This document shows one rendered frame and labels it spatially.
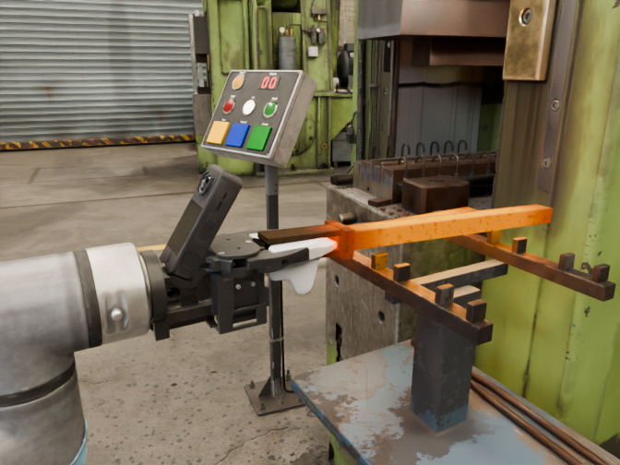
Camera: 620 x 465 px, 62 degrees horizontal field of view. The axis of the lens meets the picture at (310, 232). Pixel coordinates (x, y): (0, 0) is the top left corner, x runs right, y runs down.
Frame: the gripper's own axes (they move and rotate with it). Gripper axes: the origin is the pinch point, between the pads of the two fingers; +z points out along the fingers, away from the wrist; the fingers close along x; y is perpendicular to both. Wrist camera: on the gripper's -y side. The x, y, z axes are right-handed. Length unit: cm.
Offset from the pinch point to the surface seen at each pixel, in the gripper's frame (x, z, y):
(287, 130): -89, 40, 0
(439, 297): 10.1, 9.0, 5.3
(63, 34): -851, 50, -53
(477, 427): 5.6, 23.6, 31.2
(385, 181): -44, 43, 7
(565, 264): 10.3, 30.0, 5.2
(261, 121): -97, 36, -2
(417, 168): -40, 48, 3
